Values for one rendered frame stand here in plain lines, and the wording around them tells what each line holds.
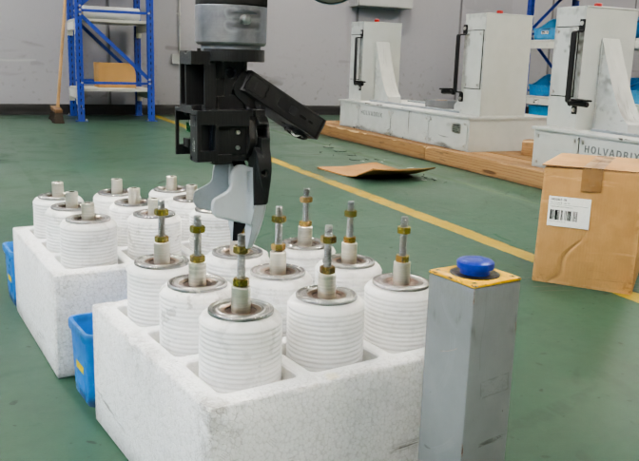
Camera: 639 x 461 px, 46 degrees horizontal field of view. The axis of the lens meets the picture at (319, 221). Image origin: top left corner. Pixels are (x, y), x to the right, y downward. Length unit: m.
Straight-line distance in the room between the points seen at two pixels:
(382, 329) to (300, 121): 0.30
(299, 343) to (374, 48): 4.54
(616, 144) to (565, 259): 1.38
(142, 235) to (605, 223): 1.12
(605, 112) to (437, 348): 2.82
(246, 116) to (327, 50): 6.84
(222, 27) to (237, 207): 0.19
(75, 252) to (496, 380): 0.77
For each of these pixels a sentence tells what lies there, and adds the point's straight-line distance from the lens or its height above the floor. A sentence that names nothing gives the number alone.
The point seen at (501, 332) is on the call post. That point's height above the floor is 0.26.
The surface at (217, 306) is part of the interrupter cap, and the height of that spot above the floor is 0.25.
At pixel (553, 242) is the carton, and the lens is 1.99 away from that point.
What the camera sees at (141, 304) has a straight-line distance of 1.06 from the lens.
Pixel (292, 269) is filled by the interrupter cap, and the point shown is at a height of 0.25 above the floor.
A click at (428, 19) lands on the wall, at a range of 8.17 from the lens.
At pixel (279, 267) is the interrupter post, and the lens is 1.02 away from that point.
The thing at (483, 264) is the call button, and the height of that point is 0.33.
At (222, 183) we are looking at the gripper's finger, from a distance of 0.86.
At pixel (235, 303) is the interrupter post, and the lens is 0.87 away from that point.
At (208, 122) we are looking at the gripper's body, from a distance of 0.79.
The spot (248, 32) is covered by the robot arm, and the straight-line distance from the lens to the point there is 0.80.
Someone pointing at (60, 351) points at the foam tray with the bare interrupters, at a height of 0.05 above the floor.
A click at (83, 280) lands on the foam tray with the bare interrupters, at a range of 1.32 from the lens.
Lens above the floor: 0.53
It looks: 12 degrees down
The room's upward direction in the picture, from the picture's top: 2 degrees clockwise
